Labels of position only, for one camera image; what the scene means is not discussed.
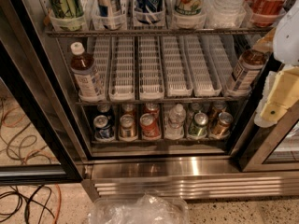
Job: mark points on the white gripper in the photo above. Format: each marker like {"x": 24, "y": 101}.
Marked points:
{"x": 287, "y": 37}

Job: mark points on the green soda can front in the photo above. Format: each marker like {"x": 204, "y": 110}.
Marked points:
{"x": 198, "y": 125}

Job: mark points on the green soda can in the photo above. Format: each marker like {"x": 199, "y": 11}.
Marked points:
{"x": 198, "y": 125}
{"x": 193, "y": 108}

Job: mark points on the coca-cola can top shelf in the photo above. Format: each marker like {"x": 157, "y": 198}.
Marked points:
{"x": 265, "y": 12}

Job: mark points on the gold soda can rear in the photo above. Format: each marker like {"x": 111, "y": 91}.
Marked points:
{"x": 216, "y": 108}

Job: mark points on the gold soda can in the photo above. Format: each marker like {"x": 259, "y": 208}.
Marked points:
{"x": 223, "y": 124}
{"x": 216, "y": 108}

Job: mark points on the right glass fridge door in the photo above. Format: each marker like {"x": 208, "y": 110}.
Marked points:
{"x": 263, "y": 146}

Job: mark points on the glass fridge door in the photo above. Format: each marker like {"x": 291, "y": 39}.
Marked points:
{"x": 263, "y": 146}
{"x": 33, "y": 69}

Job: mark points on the gold soda can front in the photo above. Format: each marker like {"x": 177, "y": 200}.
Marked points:
{"x": 223, "y": 124}

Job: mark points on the green soda can rear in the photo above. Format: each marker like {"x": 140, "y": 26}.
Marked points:
{"x": 193, "y": 108}

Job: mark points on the red soda can rear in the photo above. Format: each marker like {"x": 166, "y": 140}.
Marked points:
{"x": 152, "y": 108}

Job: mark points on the red soda can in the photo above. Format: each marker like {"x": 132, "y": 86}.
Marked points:
{"x": 152, "y": 108}
{"x": 149, "y": 126}

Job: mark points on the red soda can front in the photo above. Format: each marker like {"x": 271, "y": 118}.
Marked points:
{"x": 149, "y": 126}

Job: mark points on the brown soda can rear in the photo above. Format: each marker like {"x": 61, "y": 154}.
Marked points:
{"x": 128, "y": 109}

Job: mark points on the brown soda can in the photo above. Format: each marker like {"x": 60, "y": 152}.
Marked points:
{"x": 127, "y": 129}
{"x": 128, "y": 109}

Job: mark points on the brown soda can front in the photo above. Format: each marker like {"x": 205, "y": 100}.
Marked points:
{"x": 127, "y": 129}

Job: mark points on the blue soda can rear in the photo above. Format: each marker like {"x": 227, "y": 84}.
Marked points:
{"x": 106, "y": 110}

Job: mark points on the blue soda can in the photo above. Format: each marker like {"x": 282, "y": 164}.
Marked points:
{"x": 103, "y": 128}
{"x": 106, "y": 110}

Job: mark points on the blue soda can front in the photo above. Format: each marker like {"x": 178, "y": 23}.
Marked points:
{"x": 103, "y": 128}

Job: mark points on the green tall can top shelf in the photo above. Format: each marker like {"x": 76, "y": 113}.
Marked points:
{"x": 67, "y": 9}

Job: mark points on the left glass fridge door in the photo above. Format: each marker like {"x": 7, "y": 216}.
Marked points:
{"x": 33, "y": 69}

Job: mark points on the right tea bottle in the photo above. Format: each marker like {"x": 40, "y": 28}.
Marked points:
{"x": 247, "y": 68}

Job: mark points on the tea bottle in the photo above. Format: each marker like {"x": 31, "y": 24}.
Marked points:
{"x": 247, "y": 68}
{"x": 86, "y": 73}

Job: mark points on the clear water bottle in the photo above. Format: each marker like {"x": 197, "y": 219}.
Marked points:
{"x": 175, "y": 121}

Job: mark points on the clear plastic bin with bag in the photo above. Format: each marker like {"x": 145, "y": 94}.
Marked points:
{"x": 146, "y": 209}

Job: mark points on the left tea bottle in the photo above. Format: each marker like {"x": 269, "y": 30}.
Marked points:
{"x": 86, "y": 73}

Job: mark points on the top wire shelf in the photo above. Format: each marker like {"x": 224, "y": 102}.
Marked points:
{"x": 158, "y": 32}

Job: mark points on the wire shelf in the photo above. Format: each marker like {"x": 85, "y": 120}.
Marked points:
{"x": 158, "y": 32}
{"x": 167, "y": 100}

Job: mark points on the middle wire shelf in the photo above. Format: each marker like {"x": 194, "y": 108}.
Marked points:
{"x": 167, "y": 100}

